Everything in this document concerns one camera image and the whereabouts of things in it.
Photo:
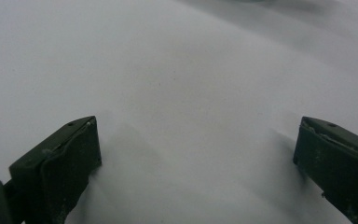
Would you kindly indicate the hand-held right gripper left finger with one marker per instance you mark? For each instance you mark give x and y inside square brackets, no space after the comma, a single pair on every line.
[62,161]

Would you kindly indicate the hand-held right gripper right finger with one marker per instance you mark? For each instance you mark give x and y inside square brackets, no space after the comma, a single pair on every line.
[338,161]

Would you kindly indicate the white table mat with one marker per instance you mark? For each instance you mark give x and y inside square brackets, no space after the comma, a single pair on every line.
[180,77]

